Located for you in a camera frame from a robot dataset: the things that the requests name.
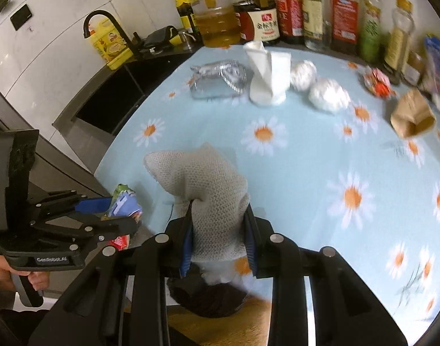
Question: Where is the black sink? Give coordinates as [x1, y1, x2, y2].
[52, 59, 181, 138]

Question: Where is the red crumpled wrapper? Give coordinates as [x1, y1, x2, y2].
[360, 67, 392, 99]

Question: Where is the person's left hand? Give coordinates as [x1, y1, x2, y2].
[0, 258, 50, 292]

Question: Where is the green label oil bottle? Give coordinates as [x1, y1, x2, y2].
[169, 0, 201, 44]

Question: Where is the white tissue ball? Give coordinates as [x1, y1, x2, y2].
[308, 78, 351, 113]
[290, 60, 318, 91]

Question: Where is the grey knit glove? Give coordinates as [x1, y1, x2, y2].
[143, 142, 251, 264]

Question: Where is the colourful snack wrapper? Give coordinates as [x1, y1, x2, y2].
[101, 184, 143, 252]

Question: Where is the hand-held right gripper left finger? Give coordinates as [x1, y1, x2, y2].
[28, 200, 199, 346]

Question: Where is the clear cooking oil jug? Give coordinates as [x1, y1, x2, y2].
[193, 0, 242, 48]

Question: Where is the brown paper bag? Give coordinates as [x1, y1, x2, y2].
[390, 88, 437, 139]

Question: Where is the daisy print tablecloth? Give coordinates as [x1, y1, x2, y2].
[94, 41, 440, 336]

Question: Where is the black faucet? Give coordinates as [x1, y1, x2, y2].
[83, 10, 145, 58]

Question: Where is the dark bottle red label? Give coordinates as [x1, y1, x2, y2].
[328, 0, 361, 56]

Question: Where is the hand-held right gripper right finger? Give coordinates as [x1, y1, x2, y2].
[241, 204, 408, 346]

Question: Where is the blue and red salt bag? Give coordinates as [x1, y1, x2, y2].
[423, 34, 440, 116]

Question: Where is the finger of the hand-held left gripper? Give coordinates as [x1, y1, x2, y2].
[32, 214, 140, 245]
[33, 191, 113, 221]

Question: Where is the black wall socket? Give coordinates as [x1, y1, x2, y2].
[10, 3, 33, 30]

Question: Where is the red label sauce bottle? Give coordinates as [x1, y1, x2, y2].
[274, 0, 304, 45]

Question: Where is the clear bottle beige label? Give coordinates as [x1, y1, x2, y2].
[382, 0, 417, 80]

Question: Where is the dark soy sauce jug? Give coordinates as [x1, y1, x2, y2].
[232, 0, 281, 42]

